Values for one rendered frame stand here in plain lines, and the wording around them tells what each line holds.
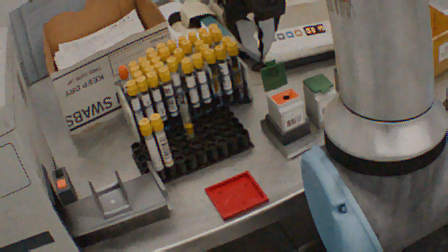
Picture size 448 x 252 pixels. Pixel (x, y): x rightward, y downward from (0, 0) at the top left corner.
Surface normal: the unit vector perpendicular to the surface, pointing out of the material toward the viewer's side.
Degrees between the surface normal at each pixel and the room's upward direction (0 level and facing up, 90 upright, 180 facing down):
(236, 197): 0
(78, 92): 88
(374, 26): 82
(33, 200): 90
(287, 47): 25
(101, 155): 0
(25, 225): 90
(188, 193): 0
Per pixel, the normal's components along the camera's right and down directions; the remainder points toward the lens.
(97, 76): 0.35, 0.58
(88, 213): -0.16, -0.76
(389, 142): -0.33, -0.23
